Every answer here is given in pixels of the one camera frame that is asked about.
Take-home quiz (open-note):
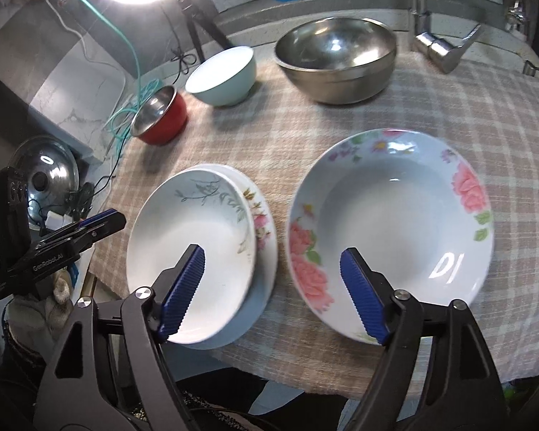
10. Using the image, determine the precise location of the white cable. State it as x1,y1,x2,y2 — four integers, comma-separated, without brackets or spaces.
40,0,133,115

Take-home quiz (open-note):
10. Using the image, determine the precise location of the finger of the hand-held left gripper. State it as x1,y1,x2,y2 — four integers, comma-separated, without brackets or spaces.
74,209,120,231
78,214,127,253

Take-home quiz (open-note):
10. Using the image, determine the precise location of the person's left hand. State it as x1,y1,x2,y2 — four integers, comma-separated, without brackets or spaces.
4,274,78,351

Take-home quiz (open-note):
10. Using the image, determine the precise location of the chrome sink faucet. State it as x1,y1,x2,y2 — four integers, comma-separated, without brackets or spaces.
404,0,484,75

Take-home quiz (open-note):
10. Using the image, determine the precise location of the light blue ceramic bowl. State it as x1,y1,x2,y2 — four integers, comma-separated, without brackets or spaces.
185,46,257,107

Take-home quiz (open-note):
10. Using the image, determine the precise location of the small red steel-lined bowl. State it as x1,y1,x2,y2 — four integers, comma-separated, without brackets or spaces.
130,85,188,145

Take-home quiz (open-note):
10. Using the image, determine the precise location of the black cable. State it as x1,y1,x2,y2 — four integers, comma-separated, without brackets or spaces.
162,2,199,75

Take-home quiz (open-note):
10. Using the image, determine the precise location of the small white grey-leaf plate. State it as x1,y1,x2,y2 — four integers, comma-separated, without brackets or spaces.
126,167,258,346

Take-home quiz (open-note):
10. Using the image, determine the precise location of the beige checked table cloth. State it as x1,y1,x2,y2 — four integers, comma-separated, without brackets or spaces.
87,49,539,387

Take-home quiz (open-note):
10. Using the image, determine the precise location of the large deep pink-rose plate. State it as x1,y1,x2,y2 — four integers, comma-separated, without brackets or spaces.
285,128,495,346

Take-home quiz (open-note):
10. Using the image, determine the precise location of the white pink-flower plate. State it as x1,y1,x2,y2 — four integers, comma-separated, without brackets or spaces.
186,164,279,351

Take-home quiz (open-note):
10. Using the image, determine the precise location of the large stainless steel bowl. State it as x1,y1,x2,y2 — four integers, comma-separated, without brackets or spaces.
274,17,398,105

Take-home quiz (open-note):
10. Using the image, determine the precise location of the green cable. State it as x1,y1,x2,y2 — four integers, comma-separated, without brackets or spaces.
58,0,162,153

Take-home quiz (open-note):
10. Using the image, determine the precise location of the black tripod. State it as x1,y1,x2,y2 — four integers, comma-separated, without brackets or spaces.
175,0,234,62

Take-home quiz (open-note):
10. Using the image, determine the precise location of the steel pot lid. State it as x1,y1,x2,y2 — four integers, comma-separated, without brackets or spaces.
9,137,80,227

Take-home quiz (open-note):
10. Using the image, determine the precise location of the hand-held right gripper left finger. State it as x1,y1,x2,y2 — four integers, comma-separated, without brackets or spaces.
33,243,206,431

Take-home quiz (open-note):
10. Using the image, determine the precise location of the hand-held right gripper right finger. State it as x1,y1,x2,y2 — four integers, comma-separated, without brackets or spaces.
339,247,510,431

